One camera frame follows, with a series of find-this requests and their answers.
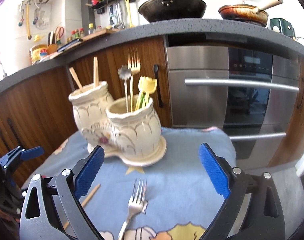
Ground left hand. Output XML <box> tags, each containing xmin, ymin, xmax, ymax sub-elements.
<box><xmin>0</xmin><ymin>209</ymin><xmax>20</xmax><ymax>223</ymax></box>

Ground short wooden chopstick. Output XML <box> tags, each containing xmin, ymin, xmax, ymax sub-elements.
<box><xmin>96</xmin><ymin>59</ymin><xmax>99</xmax><ymax>87</ymax></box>

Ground red handled scissors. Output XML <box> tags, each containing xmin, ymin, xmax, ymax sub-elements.
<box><xmin>55</xmin><ymin>26</ymin><xmax>64</xmax><ymax>45</ymax></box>

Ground yellow oil bottle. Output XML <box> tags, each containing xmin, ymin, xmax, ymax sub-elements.
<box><xmin>29</xmin><ymin>44</ymin><xmax>48</xmax><ymax>64</ymax></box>

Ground yellow hanging spatula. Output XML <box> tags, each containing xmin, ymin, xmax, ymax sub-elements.
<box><xmin>125</xmin><ymin>0</ymin><xmax>134</xmax><ymax>28</ymax></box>

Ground yellow plastic utensil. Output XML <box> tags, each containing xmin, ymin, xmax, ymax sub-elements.
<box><xmin>138</xmin><ymin>76</ymin><xmax>157</xmax><ymax>108</ymax></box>

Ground wooden knife block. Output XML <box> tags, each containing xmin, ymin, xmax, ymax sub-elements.
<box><xmin>47</xmin><ymin>44</ymin><xmax>58</xmax><ymax>55</ymax></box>

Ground black wok wooden handle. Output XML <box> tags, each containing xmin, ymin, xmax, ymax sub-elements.
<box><xmin>138</xmin><ymin>0</ymin><xmax>206</xmax><ymax>23</ymax></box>

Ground black cabinet handle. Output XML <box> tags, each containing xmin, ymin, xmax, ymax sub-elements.
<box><xmin>153</xmin><ymin>64</ymin><xmax>163</xmax><ymax>108</ymax></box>

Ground stainless steel oven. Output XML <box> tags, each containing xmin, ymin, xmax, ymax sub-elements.
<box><xmin>166</xmin><ymin>46</ymin><xmax>300</xmax><ymax>169</ymax></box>

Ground blue cartoon tablecloth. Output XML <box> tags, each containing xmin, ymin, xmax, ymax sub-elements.
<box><xmin>22</xmin><ymin>126</ymin><xmax>237</xmax><ymax>240</ymax></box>

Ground white porcelain utensil holder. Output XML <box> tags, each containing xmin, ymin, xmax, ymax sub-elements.
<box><xmin>68</xmin><ymin>81</ymin><xmax>167</xmax><ymax>167</ymax></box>

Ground silver flower spoon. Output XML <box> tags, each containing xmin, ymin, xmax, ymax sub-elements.
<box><xmin>118</xmin><ymin>64</ymin><xmax>131</xmax><ymax>113</ymax></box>

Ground green plastic utensil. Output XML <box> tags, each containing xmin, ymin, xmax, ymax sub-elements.
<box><xmin>135</xmin><ymin>92</ymin><xmax>145</xmax><ymax>111</ymax></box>

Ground wooden cutting board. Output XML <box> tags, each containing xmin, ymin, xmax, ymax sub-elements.
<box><xmin>82</xmin><ymin>29</ymin><xmax>119</xmax><ymax>42</ymax></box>

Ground leaning wooden chopstick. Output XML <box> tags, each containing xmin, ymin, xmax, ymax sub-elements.
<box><xmin>69</xmin><ymin>67</ymin><xmax>84</xmax><ymax>93</ymax></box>

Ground green kettle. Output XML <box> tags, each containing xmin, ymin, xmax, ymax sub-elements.
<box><xmin>269</xmin><ymin>18</ymin><xmax>296</xmax><ymax>40</ymax></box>

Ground gold fork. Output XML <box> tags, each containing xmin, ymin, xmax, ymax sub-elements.
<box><xmin>128</xmin><ymin>47</ymin><xmax>141</xmax><ymax>112</ymax></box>

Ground black handled knife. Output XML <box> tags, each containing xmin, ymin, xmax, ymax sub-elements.
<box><xmin>57</xmin><ymin>38</ymin><xmax>83</xmax><ymax>53</ymax></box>

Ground brown frying pan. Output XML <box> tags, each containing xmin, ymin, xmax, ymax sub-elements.
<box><xmin>218</xmin><ymin>0</ymin><xmax>283</xmax><ymax>28</ymax></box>

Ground silver fork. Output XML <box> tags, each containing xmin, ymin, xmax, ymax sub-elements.
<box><xmin>118</xmin><ymin>179</ymin><xmax>147</xmax><ymax>240</ymax></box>

